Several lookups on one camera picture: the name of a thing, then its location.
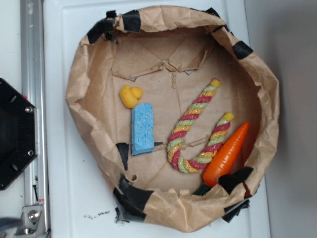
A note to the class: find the yellow rubber duck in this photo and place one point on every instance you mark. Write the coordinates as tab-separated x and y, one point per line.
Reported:
130	95

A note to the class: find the blue sponge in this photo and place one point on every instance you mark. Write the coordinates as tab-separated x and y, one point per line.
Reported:
142	123

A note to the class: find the brown paper bag bin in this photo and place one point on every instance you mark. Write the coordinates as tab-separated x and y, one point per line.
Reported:
172	53

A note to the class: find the orange plastic carrot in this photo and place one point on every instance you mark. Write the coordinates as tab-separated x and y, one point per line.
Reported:
223	161

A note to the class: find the white tray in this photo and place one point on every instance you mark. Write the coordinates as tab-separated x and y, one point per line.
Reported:
81	203

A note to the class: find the multicolour twisted rope toy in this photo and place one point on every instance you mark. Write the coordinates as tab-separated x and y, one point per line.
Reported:
176	140

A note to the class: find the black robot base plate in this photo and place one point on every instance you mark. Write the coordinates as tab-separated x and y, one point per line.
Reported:
17	134

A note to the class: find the aluminium extrusion rail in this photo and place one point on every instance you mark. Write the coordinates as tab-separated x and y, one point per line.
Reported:
33	87

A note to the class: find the metal corner bracket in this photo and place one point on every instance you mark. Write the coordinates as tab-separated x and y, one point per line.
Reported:
34	224

